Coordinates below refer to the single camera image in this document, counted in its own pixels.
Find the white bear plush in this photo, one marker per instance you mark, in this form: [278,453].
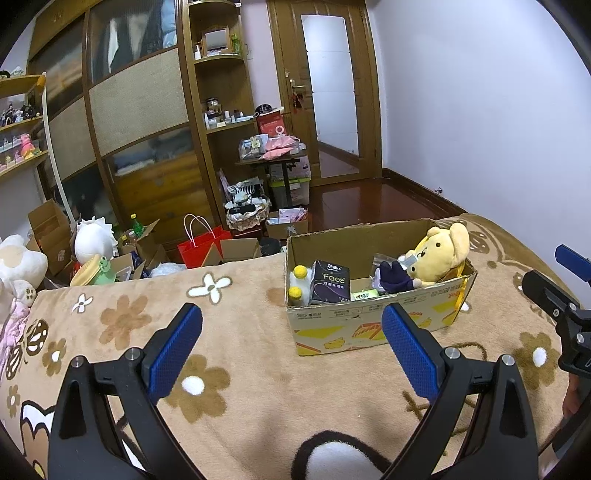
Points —
[21,263]

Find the white plastic bag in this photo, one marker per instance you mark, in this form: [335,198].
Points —
[166,270]

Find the flat cardboard box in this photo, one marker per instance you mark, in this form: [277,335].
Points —
[233,251]

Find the white fluffy pom-pom plush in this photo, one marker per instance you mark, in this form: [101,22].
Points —
[298,284]

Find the small cardboard box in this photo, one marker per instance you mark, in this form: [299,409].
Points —
[286,226]

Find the wooden corner shelf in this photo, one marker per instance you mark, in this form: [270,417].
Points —
[221,92]

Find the beige floral blanket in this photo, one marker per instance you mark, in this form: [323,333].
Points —
[258,374]

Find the person's right hand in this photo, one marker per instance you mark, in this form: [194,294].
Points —
[573,397]

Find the clear storage box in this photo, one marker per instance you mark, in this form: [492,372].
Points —
[298,184]

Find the white round plush toy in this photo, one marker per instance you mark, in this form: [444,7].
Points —
[94,240]

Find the black tissue pack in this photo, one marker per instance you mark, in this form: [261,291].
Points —
[330,281]

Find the clear plastic wrapper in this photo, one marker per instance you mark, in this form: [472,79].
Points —
[390,261]

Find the yellow bear plush doll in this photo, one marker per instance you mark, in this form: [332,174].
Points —
[438,258]

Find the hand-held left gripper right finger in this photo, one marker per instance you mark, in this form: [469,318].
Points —
[408,350]

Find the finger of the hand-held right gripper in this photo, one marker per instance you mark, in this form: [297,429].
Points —
[549,290]
[572,259]

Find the green frog toy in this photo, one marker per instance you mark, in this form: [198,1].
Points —
[94,272]

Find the pink and white plush pile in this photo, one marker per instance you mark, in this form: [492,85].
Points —
[11,327]

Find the wooden wardrobe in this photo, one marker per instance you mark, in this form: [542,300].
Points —
[134,115]

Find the green bottle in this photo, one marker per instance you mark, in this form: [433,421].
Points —
[136,226]

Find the green packet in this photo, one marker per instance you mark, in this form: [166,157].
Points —
[364,294]

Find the zebra striped plush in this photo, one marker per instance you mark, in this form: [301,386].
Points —
[244,193]

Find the open cardboard box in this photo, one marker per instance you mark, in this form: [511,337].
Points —
[147,251]

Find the wicker basket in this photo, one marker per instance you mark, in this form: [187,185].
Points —
[247,217]

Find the red box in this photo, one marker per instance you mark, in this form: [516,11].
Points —
[271,125]

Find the red paper bag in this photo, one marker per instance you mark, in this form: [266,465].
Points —
[201,249]

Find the printed cardboard box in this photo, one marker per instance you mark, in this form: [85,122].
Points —
[332,325]

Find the pink plastic bag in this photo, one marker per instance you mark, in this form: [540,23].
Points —
[281,145]

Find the wooden door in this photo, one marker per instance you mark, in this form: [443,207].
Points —
[325,87]

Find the small wooden table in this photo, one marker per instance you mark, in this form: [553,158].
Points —
[268,164]

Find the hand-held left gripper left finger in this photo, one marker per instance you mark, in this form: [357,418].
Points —
[178,350]

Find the brown cardboard box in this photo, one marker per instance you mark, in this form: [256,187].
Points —
[48,235]

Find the wooden toy shelf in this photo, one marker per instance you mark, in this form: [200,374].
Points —
[21,120]

